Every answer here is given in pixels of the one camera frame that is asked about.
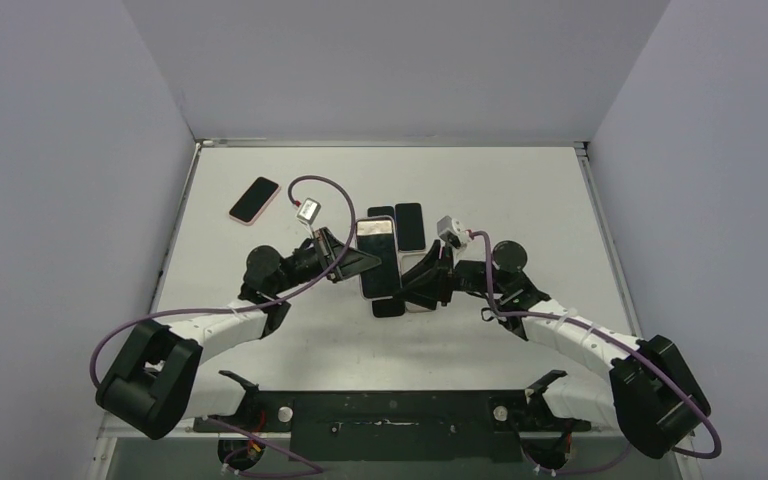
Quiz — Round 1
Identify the beige phone case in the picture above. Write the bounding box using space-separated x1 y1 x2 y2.
396 249 439 312

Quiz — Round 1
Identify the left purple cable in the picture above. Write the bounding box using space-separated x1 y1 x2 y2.
89 175 357 389

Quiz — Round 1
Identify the purple cable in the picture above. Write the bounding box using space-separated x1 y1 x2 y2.
466 229 723 460
89 175 357 389

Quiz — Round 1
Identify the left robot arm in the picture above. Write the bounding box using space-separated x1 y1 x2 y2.
93 227 382 440

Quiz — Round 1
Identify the black smartphone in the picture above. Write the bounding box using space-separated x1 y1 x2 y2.
394 203 426 252

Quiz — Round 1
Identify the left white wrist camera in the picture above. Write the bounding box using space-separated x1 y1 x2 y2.
296 198 322 225

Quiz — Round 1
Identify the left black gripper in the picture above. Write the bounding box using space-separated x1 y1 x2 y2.
273 227 383 295

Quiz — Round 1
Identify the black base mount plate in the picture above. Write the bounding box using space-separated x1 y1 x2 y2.
194 390 591 462

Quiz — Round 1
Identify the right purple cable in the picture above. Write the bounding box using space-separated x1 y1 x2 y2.
466 229 723 460

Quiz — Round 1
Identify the black phone case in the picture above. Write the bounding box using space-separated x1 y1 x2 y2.
371 298 406 319

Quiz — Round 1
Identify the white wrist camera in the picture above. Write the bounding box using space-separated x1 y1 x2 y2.
296 198 322 225
436 216 470 250

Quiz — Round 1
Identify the phone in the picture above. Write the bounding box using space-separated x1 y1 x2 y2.
367 205 395 220
356 215 403 303
228 177 280 226

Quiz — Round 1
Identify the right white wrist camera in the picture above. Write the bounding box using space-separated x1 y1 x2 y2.
436 216 470 250

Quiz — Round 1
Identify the aluminium table frame rail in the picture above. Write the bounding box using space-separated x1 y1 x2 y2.
193 136 589 159

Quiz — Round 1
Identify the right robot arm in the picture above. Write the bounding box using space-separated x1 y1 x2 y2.
397 241 722 459

